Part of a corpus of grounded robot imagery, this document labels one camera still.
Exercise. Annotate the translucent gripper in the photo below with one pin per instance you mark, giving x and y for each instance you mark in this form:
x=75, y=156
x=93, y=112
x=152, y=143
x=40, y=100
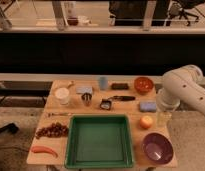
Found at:
x=163, y=118

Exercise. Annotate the yellow red apple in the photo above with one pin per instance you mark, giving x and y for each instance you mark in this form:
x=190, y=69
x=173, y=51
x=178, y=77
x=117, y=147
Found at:
x=146, y=122

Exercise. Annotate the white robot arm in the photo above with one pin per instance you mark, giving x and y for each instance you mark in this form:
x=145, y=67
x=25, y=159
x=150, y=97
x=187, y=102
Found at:
x=178, y=85

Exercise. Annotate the blue plastic cup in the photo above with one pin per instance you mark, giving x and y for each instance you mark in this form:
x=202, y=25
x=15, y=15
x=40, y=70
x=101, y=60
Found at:
x=103, y=83

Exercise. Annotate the white cup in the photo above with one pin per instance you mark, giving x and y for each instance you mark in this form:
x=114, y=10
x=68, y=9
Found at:
x=63, y=95

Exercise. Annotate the blue sponge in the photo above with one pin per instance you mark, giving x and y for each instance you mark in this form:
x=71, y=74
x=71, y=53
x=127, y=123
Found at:
x=147, y=107

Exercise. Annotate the purple bowl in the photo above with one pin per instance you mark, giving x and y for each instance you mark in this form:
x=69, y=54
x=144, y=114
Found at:
x=157, y=148

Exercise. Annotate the orange red bowl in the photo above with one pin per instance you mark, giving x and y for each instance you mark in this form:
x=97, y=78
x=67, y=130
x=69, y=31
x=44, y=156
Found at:
x=143, y=85

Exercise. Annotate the small black square container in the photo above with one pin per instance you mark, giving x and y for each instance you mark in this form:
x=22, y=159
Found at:
x=106, y=104

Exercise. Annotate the green plastic tray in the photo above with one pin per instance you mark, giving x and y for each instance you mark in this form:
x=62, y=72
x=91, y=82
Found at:
x=99, y=142

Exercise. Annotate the bunch of red grapes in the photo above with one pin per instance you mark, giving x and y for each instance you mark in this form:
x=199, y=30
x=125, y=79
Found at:
x=54, y=130

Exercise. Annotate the black office chair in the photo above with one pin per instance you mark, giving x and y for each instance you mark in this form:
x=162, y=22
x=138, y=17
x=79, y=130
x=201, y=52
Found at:
x=178, y=9

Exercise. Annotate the wooden spoon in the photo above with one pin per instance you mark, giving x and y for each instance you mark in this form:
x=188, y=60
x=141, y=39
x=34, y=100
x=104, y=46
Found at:
x=66, y=85

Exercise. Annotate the orange carrot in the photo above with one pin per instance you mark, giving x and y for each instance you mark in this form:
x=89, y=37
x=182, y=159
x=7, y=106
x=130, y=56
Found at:
x=43, y=149

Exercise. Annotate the black object on floor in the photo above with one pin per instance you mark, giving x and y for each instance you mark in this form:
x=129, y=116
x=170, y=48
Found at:
x=12, y=128

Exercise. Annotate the black handled peeler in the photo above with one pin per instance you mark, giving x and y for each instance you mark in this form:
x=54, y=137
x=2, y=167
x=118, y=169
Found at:
x=122, y=98

